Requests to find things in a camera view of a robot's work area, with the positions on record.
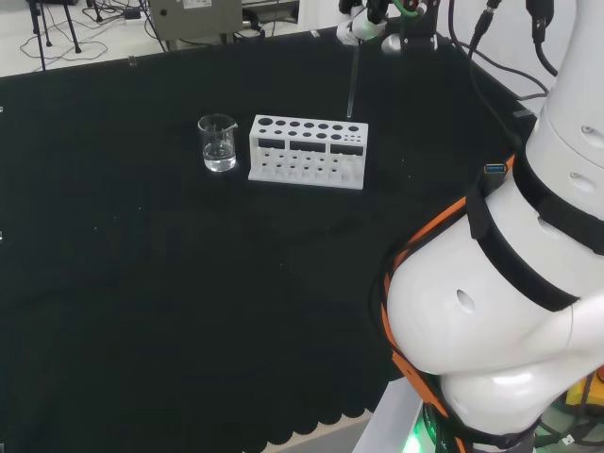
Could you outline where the white test tube rack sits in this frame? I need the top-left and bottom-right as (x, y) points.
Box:
(247, 114), (370, 191)

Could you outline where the grey metal box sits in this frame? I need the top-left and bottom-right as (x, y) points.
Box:
(147, 0), (246, 52)

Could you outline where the black bench cloth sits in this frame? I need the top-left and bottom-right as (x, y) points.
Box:
(0, 23), (539, 453)

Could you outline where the black tripod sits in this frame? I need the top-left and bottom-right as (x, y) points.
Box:
(25, 0), (84, 72)
(86, 0), (122, 24)

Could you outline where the black floor cable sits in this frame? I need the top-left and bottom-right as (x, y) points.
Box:
(18, 40), (109, 61)

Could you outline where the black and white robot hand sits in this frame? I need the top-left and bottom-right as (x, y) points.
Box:
(335, 0), (391, 46)

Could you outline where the yellow stop button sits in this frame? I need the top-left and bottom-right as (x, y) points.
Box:
(564, 370), (604, 408)

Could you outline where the clear glass beaker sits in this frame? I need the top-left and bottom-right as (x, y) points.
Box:
(196, 113), (238, 174)

